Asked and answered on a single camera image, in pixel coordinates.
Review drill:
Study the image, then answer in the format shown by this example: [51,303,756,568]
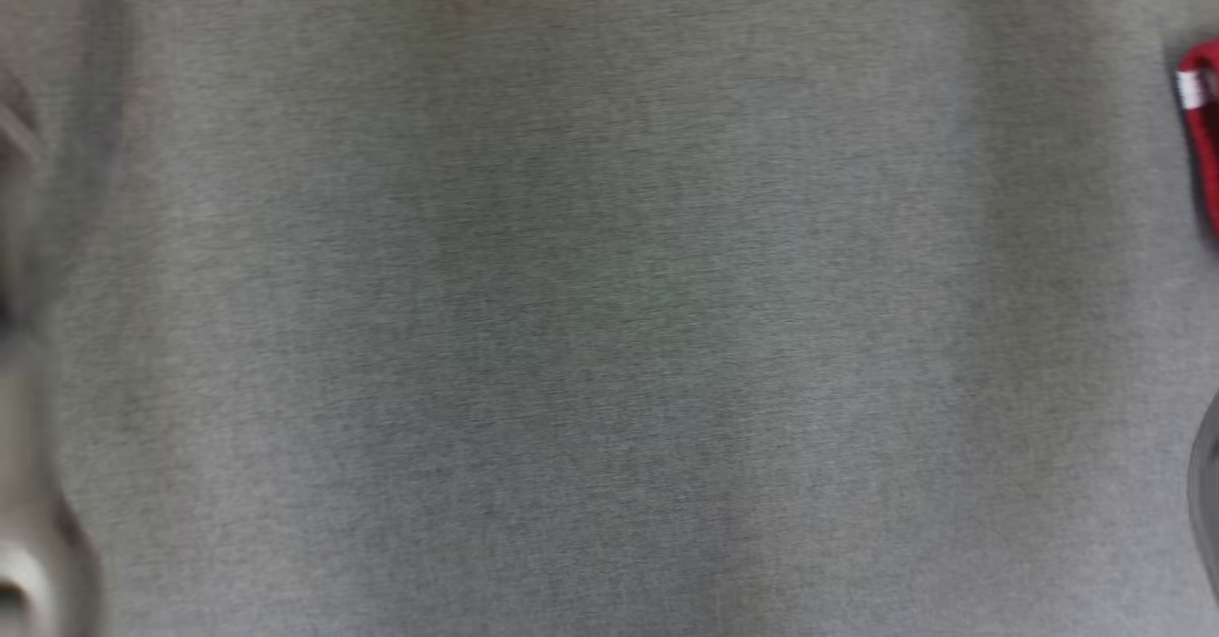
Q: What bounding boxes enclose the red shorts with white band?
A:
[1171,35,1219,249]

